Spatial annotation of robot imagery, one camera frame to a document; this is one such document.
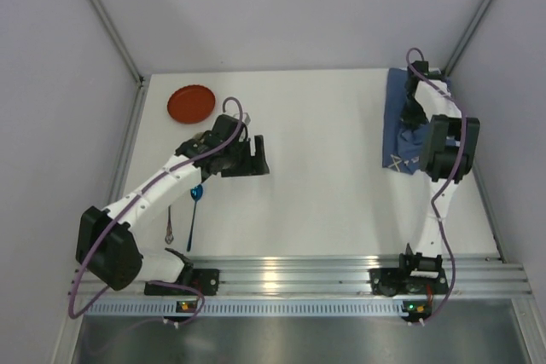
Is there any blue embroidered cloth placemat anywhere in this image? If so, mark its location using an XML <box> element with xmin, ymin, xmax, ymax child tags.
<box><xmin>381</xmin><ymin>61</ymin><xmax>447</xmax><ymax>175</ymax></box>

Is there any speckled ceramic cup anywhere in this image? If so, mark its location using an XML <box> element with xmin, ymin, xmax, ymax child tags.
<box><xmin>232</xmin><ymin>112</ymin><xmax>251</xmax><ymax>126</ymax></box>

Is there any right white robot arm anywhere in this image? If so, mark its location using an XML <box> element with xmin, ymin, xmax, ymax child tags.
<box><xmin>400</xmin><ymin>58</ymin><xmax>480</xmax><ymax>260</ymax></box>

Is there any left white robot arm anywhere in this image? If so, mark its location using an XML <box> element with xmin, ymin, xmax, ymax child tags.
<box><xmin>75</xmin><ymin>113</ymin><xmax>270</xmax><ymax>291</ymax></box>

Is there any blue metallic spoon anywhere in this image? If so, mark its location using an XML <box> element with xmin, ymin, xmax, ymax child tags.
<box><xmin>186</xmin><ymin>184</ymin><xmax>204</xmax><ymax>252</ymax></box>

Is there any red round plate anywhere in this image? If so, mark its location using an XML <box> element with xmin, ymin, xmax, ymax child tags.
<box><xmin>166</xmin><ymin>84</ymin><xmax>216</xmax><ymax>124</ymax></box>

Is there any pink metallic fork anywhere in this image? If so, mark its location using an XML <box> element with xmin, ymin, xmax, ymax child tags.
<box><xmin>165</xmin><ymin>206</ymin><xmax>174</xmax><ymax>245</ymax></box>

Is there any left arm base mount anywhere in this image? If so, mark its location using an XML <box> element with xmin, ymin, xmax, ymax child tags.
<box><xmin>144</xmin><ymin>248</ymin><xmax>219</xmax><ymax>297</ymax></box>

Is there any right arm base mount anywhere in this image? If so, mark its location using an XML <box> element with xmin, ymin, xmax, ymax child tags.
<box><xmin>369</xmin><ymin>245</ymin><xmax>449</xmax><ymax>298</ymax></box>

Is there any aluminium mounting rail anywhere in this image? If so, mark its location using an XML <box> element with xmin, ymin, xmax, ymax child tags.
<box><xmin>67</xmin><ymin>255</ymin><xmax>532</xmax><ymax>297</ymax></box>

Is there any right aluminium frame post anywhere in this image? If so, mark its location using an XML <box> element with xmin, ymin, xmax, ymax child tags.
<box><xmin>442</xmin><ymin>0</ymin><xmax>496</xmax><ymax>76</ymax></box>

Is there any aluminium frame post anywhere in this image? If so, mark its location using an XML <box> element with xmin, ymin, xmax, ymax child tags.
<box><xmin>88</xmin><ymin>0</ymin><xmax>144</xmax><ymax>85</ymax></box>
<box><xmin>442</xmin><ymin>0</ymin><xmax>496</xmax><ymax>76</ymax></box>

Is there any perforated cable duct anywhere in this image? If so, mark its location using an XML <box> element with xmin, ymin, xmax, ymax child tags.
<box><xmin>87</xmin><ymin>299</ymin><xmax>409</xmax><ymax>317</ymax></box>

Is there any left aluminium frame post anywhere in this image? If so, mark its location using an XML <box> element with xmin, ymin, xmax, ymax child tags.
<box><xmin>88</xmin><ymin>0</ymin><xmax>144</xmax><ymax>85</ymax></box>

